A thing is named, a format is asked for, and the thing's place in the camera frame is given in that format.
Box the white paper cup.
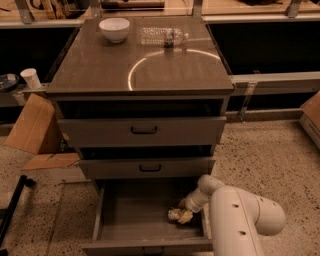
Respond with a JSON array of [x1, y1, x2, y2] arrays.
[[20, 68, 41, 89]]

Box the flat brown cardboard piece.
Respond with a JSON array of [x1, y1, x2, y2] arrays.
[[22, 153, 79, 171]]

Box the grey drawer cabinet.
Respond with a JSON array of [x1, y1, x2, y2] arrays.
[[45, 16, 236, 256]]

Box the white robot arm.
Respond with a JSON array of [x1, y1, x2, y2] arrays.
[[178, 175, 286, 256]]

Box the middle grey drawer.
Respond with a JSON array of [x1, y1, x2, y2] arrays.
[[79, 157, 215, 179]]

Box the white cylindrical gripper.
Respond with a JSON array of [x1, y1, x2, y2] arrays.
[[178, 188, 210, 224]]

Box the brown box at right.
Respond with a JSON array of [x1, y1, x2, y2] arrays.
[[299, 91, 320, 149]]

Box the clear plastic water bottle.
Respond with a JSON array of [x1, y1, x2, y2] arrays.
[[140, 27, 189, 47]]

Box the upright brown cardboard box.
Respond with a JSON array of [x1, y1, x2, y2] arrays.
[[5, 94, 62, 154]]

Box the bottom grey open drawer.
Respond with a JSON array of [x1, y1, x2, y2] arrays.
[[82, 177, 212, 256]]

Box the black metal stand leg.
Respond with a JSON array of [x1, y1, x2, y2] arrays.
[[0, 175, 35, 247]]

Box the top grey drawer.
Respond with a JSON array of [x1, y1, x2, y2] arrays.
[[58, 117, 226, 148]]

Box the black round lid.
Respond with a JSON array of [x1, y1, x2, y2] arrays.
[[0, 73, 19, 93]]

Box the white ceramic bowl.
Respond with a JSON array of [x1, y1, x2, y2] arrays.
[[99, 18, 130, 43]]

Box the green white 7up can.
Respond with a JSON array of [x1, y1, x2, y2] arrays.
[[168, 208, 182, 221]]

